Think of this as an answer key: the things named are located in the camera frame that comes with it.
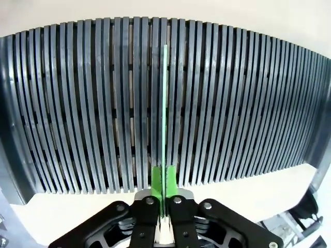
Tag black slotted PCB rack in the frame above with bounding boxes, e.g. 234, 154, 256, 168
0, 15, 331, 206

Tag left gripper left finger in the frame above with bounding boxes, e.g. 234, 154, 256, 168
48, 166, 163, 248

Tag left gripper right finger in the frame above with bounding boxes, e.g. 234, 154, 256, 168
165, 165, 284, 248

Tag green PCB board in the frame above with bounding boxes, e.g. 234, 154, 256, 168
158, 44, 169, 219

